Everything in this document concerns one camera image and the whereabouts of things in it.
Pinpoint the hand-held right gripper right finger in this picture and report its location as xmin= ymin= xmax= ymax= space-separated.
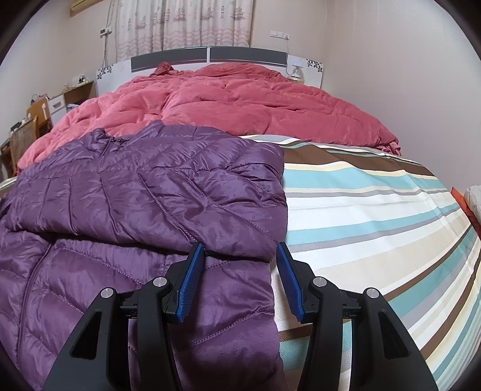
xmin=276 ymin=242 xmax=440 ymax=391

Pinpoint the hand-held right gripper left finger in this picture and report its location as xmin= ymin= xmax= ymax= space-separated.
xmin=43 ymin=242 xmax=205 ymax=391

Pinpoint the purple down jacket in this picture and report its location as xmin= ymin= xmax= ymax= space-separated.
xmin=0 ymin=126 xmax=288 ymax=391

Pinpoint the striped bed sheet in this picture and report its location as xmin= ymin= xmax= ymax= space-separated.
xmin=0 ymin=134 xmax=481 ymax=391

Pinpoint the red quilt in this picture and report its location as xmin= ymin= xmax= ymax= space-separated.
xmin=17 ymin=62 xmax=403 ymax=177

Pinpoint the white cloth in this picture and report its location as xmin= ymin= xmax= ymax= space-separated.
xmin=464 ymin=186 xmax=481 ymax=219

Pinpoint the wooden chair with woven back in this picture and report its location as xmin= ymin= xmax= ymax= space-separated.
xmin=9 ymin=115 xmax=40 ymax=175

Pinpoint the wooden bedside cabinet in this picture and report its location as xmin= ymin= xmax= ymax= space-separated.
xmin=62 ymin=81 xmax=94 ymax=109

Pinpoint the white drawer cabinet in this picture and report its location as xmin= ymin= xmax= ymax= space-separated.
xmin=47 ymin=94 xmax=68 ymax=125

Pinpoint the white and grey headboard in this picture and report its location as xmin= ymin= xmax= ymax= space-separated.
xmin=96 ymin=46 xmax=326 ymax=94

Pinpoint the white patterned curtain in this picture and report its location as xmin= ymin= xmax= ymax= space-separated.
xmin=115 ymin=0 xmax=252 ymax=63

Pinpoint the wall air conditioner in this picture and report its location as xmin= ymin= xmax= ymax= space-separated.
xmin=69 ymin=0 xmax=96 ymax=17

